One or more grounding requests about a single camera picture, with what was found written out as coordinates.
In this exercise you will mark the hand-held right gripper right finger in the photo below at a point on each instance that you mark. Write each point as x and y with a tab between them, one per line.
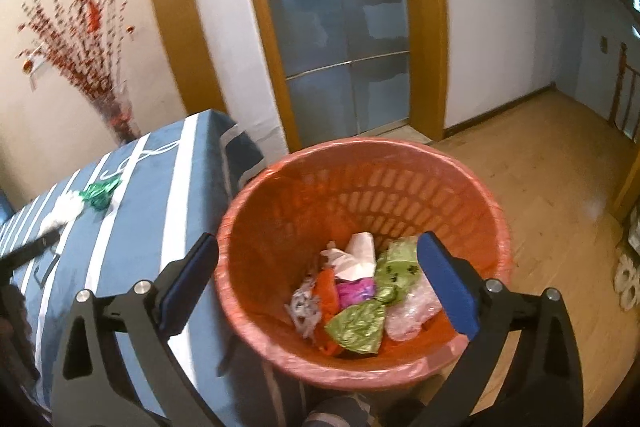
450	292

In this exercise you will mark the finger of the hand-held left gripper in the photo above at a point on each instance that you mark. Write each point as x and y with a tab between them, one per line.
30	252

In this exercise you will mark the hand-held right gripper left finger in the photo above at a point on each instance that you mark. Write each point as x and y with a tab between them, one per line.
187	287

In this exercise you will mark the clear bubble wrap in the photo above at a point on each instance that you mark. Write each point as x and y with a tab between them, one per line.
415	312

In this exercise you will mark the white tissue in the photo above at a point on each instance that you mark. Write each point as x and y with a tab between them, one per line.
62	212

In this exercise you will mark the pink plastic bag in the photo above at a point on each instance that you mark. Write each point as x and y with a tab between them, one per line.
355	292

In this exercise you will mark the white paper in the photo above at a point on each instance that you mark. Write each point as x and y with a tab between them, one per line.
360	252

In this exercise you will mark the green paw print plastic bag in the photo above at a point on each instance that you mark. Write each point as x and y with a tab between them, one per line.
357	327

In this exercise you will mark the white patterned plastic wrapper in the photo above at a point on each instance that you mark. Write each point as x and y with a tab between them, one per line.
305	307

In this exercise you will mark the orange plastic bag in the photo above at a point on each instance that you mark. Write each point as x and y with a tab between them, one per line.
327	289

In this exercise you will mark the green foil wrapper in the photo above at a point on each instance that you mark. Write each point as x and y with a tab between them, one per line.
100	194

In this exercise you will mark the orange plastic waste basket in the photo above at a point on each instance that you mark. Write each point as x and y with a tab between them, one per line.
280	347

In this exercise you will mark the glass vase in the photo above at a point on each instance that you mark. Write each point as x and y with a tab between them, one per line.
120	117

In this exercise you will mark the white slippers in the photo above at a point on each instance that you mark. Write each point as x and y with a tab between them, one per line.
627	282

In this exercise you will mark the white tag with red decoration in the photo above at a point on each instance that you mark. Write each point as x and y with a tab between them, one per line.
31	67

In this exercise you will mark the red berry branches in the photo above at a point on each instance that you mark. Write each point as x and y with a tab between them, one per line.
85	67

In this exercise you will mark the wooden chair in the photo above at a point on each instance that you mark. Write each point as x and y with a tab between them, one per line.
625	92

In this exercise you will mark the frosted glass sliding door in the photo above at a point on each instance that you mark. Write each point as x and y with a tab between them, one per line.
335	32

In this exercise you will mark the wooden door frame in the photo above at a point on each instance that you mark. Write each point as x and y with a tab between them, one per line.
427	32

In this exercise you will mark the wooden doorway frame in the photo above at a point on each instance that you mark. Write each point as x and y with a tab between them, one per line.
175	7

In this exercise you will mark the wall outlet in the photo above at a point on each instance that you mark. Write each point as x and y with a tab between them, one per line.
603	44

